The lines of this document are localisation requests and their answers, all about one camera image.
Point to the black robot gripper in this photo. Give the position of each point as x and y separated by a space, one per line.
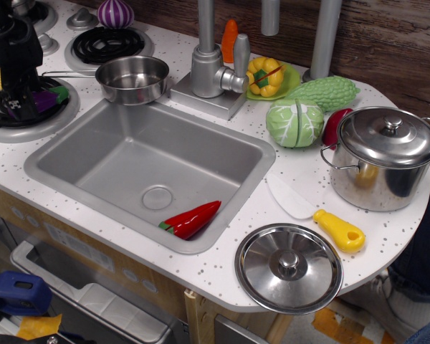
20 56

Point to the purple toy eggplant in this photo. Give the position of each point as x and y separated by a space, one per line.
47 99

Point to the steel pot far left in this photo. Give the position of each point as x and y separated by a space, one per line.
22 5

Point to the loose steel pot lid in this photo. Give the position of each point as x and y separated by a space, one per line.
288 269

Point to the steel pot lid on pot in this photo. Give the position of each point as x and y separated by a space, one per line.
386 137

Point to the front black coil burner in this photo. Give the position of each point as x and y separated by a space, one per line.
47 127

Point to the black coil burner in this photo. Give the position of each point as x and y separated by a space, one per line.
47 127
94 47

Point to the grey stove knob middle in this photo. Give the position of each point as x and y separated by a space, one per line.
49 45

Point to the grey stove knob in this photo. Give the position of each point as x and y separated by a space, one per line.
49 45
82 20

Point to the rear black coil burner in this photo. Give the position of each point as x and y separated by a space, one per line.
94 47

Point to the far left coil burner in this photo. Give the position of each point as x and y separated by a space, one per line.
42 16

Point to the grey stove knob rear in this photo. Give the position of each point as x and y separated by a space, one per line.
82 20

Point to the small steel saucepan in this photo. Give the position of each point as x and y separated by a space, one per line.
134 80

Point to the purple striped toy onion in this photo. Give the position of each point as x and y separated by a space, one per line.
115 14

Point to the grey toy sink basin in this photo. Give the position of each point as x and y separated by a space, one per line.
140 165

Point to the blue clamp tool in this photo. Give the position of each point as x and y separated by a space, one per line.
23 294

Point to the grey toy faucet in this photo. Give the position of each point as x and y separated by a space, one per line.
211 86

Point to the red toy chili pepper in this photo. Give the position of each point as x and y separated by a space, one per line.
188 223

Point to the yellow cloth scrap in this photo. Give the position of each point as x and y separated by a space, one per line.
33 327

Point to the orange toy carrot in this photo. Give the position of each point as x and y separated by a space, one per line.
228 40

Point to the yellow toy bell pepper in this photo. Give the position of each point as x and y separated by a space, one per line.
266 76

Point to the grey faucet spout end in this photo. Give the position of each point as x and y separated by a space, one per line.
270 17

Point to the green toy cabbage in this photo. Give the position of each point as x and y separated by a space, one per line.
294 123

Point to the light green plastic plate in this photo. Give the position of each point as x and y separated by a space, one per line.
292 79

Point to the dark red toy pepper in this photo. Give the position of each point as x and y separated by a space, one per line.
330 133

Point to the green toy bitter melon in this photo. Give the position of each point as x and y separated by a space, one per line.
328 93

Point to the grey vertical pole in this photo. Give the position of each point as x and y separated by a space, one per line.
327 26

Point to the grey oven door handle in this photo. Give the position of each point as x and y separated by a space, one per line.
91 310

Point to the toy knife yellow handle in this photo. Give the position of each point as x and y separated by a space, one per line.
347 237

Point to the steel pot with handles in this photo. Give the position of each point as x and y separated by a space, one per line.
372 187

